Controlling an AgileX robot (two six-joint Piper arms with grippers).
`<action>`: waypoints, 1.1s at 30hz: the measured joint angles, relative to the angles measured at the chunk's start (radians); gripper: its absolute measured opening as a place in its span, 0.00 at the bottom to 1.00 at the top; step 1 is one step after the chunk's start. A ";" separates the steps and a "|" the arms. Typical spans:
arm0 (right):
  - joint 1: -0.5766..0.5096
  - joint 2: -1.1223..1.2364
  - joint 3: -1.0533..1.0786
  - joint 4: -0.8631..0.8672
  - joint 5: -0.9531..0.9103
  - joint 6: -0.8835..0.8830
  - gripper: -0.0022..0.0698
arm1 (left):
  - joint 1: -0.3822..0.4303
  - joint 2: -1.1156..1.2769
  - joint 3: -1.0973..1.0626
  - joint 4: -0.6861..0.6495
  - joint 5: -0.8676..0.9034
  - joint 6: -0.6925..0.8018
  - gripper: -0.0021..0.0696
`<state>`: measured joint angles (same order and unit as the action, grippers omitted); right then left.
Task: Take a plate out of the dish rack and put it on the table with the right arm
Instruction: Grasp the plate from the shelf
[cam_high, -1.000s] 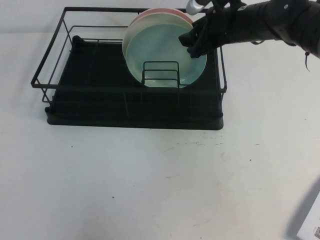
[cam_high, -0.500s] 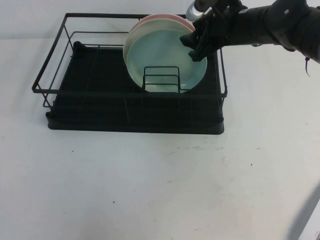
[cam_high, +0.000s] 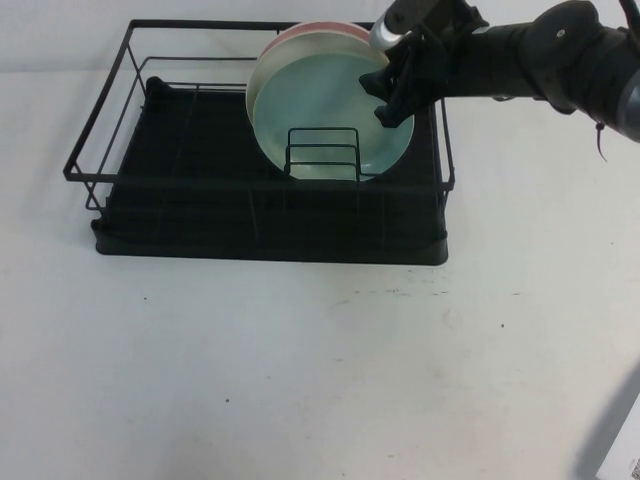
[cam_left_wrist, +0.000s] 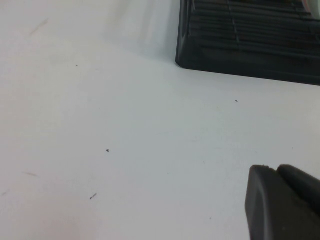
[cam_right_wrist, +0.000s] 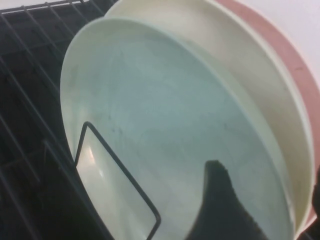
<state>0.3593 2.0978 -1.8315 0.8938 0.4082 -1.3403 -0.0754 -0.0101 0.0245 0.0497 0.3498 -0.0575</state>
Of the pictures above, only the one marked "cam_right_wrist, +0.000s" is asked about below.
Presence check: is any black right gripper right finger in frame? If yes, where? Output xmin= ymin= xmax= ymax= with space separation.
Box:
xmin=310 ymin=164 xmax=320 ymax=220

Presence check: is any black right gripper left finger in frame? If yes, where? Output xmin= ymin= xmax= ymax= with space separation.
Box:
xmin=183 ymin=159 xmax=271 ymax=240

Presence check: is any teal round plate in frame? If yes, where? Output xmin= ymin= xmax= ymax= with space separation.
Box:
xmin=59 ymin=16 xmax=294 ymax=240

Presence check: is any cream round plate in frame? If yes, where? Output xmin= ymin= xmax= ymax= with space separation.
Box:
xmin=103 ymin=0 xmax=315 ymax=240

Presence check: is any pink round plate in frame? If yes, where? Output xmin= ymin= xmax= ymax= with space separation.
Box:
xmin=214 ymin=0 xmax=320 ymax=227

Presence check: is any black plastic drip tray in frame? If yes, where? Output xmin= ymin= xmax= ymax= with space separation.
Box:
xmin=0 ymin=4 xmax=108 ymax=240

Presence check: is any black wire dish rack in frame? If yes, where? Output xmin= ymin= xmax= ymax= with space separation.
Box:
xmin=0 ymin=0 xmax=162 ymax=240

